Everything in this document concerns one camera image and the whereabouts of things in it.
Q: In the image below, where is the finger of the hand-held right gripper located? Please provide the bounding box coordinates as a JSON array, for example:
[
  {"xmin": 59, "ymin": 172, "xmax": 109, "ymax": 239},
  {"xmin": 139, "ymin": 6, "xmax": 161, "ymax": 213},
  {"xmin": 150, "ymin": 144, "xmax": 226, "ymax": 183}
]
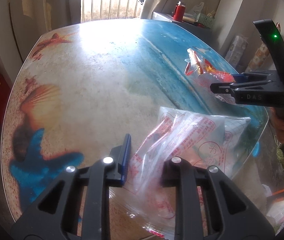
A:
[
  {"xmin": 210, "ymin": 81, "xmax": 236, "ymax": 96},
  {"xmin": 231, "ymin": 70, "xmax": 279, "ymax": 83}
]

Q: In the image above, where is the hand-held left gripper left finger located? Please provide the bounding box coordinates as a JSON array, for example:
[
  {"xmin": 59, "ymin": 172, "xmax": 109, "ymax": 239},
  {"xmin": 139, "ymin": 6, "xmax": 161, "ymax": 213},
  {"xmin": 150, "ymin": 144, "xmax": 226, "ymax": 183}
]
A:
[{"xmin": 10, "ymin": 133, "xmax": 132, "ymax": 240}]

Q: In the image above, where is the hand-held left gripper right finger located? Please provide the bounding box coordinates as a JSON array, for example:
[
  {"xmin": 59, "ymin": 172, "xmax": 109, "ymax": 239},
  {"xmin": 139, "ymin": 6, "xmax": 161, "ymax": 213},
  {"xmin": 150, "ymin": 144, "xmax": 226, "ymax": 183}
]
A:
[{"xmin": 162, "ymin": 156, "xmax": 275, "ymax": 240}]

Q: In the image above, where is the red snack wrapper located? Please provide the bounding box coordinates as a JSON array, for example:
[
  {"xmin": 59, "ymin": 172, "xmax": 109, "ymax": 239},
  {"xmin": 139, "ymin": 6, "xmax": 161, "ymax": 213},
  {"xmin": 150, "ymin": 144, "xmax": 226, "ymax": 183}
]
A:
[{"xmin": 184, "ymin": 48, "xmax": 238, "ymax": 105}]

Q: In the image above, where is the clear red-printed plastic bag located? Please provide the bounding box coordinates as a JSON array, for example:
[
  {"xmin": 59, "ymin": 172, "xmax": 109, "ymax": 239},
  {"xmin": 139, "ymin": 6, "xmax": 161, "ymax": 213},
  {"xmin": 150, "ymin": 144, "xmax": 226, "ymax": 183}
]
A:
[{"xmin": 109, "ymin": 106, "xmax": 252, "ymax": 240}]

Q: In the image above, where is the blue plastic mesh basket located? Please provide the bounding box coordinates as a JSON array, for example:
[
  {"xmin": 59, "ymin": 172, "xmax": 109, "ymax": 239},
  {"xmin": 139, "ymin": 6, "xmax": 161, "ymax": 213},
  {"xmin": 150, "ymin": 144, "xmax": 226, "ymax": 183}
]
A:
[{"xmin": 250, "ymin": 141, "xmax": 262, "ymax": 158}]

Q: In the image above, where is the patterned rolled mat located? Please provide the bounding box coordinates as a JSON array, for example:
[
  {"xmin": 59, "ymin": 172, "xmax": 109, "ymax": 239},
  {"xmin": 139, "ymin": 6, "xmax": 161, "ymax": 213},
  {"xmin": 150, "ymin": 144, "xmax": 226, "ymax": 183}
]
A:
[{"xmin": 253, "ymin": 22, "xmax": 282, "ymax": 63}]

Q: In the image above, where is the toilet paper pack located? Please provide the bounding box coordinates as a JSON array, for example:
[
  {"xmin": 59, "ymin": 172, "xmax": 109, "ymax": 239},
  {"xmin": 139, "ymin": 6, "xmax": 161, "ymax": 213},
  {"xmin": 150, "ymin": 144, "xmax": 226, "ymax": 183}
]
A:
[{"xmin": 227, "ymin": 35, "xmax": 249, "ymax": 66}]

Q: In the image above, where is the green plastic organiser basket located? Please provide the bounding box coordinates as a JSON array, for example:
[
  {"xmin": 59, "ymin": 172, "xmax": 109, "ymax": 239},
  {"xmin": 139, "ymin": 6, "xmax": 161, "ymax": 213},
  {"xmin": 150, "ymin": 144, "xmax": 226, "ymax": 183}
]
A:
[{"xmin": 195, "ymin": 13, "xmax": 214, "ymax": 26}]

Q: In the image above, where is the grey cabinet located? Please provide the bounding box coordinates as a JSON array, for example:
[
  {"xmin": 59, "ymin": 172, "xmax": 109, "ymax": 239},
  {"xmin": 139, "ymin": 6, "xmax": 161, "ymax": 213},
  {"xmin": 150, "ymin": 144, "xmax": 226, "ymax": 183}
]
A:
[{"xmin": 152, "ymin": 11, "xmax": 213, "ymax": 31}]

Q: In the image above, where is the red thermos flask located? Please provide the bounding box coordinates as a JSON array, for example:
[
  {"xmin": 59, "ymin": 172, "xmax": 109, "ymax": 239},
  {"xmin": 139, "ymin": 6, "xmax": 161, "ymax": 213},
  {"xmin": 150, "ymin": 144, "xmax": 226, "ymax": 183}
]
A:
[{"xmin": 173, "ymin": 1, "xmax": 186, "ymax": 22}]

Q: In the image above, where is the orange folder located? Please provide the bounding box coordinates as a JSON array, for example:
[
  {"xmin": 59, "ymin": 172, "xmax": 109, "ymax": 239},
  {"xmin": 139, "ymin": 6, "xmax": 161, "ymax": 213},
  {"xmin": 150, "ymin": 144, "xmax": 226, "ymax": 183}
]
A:
[{"xmin": 266, "ymin": 188, "xmax": 284, "ymax": 206}]

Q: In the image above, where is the window grille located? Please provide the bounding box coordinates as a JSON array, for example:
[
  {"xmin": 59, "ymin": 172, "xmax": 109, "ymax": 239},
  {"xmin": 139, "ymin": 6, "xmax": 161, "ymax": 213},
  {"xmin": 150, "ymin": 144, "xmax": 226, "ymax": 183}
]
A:
[{"xmin": 80, "ymin": 0, "xmax": 144, "ymax": 22}]

